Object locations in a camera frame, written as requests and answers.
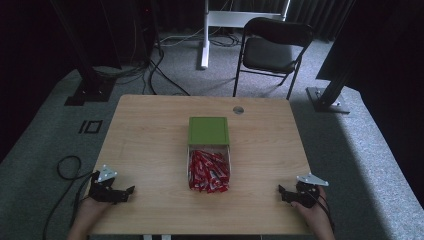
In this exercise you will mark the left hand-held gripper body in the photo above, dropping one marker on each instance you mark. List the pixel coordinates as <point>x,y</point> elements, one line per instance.
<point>101,191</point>

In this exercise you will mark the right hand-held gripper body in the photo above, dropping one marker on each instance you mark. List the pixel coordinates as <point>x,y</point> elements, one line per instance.
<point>308,193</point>

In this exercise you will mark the person's left hand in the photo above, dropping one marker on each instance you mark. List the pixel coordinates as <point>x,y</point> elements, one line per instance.
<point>91,210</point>

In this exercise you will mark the person's right hand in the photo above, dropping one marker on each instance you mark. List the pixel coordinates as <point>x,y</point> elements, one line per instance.
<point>311,215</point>

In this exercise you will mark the pile of red packets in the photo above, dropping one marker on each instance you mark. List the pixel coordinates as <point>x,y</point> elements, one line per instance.
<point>209,171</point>

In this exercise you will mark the grey round table grommet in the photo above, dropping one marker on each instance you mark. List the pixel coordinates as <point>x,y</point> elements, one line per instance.
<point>238,110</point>

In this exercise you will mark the black metal stand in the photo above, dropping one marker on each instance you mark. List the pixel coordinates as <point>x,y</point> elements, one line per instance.
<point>328,100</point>
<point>91,86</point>

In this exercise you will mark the green drawer box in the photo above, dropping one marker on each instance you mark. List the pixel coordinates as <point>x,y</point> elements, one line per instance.
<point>208,130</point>

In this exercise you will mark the black folding chair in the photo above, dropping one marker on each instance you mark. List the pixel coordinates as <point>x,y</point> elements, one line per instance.
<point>270,50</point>

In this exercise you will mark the white desk frame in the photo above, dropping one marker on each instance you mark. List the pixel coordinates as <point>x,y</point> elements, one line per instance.
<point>206,36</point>

